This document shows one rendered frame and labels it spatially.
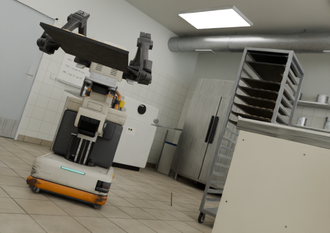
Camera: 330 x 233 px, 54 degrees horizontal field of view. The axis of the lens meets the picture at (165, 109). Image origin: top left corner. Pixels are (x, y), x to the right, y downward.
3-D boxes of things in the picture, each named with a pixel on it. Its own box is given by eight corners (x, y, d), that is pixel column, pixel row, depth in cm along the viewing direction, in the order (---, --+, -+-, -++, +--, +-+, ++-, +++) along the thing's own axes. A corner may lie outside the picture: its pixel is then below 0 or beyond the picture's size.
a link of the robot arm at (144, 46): (151, 44, 228) (136, 42, 226) (153, 38, 224) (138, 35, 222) (150, 87, 200) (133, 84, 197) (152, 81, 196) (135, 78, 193)
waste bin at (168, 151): (183, 178, 701) (192, 149, 707) (167, 175, 664) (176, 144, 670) (166, 171, 740) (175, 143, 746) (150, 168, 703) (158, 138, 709)
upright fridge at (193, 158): (253, 206, 577) (282, 98, 596) (226, 202, 515) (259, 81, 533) (195, 182, 678) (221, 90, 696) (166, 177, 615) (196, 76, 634)
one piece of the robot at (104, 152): (52, 161, 304) (79, 78, 311) (108, 177, 309) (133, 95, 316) (43, 166, 271) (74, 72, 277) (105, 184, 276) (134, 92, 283)
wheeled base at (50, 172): (44, 173, 310) (53, 148, 312) (108, 191, 316) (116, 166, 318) (22, 186, 243) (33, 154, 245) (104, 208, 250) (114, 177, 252)
